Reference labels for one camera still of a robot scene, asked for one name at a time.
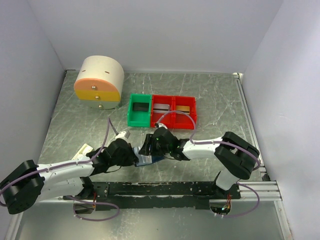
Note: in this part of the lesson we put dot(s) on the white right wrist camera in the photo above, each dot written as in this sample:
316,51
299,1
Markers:
160,125

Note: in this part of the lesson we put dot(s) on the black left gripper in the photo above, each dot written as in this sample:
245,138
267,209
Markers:
132,159

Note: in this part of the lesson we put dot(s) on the cream round drawer cabinet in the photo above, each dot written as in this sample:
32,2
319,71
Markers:
99,83

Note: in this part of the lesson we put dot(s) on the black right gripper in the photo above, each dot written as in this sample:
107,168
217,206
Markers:
145,150

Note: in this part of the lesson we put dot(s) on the silver card in red bin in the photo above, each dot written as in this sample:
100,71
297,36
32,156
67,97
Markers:
161,108

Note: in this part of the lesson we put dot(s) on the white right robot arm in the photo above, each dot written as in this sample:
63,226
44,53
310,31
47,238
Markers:
238,157

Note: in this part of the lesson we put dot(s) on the black card in green bin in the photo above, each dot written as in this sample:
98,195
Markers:
140,106

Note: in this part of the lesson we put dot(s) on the red plastic double bin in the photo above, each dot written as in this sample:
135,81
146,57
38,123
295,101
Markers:
174,120

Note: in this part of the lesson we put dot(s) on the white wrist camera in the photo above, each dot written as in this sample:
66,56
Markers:
124,135
160,125

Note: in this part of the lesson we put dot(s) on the green plastic bin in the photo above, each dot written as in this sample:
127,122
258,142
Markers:
139,119

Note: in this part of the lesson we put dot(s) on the blue leather card holder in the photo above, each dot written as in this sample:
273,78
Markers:
145,160

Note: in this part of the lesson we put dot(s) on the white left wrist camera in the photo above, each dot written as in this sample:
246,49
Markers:
124,135

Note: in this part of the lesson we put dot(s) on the white small cardboard box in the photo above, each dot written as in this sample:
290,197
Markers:
82,151

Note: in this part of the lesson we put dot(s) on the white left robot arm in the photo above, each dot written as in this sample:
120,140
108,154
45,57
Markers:
31,183

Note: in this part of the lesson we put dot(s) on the aluminium frame rail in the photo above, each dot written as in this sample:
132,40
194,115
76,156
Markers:
266,190

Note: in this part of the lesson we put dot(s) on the gold card in red bin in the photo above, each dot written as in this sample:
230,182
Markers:
183,108

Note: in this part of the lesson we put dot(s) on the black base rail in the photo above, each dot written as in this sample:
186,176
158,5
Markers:
149,195

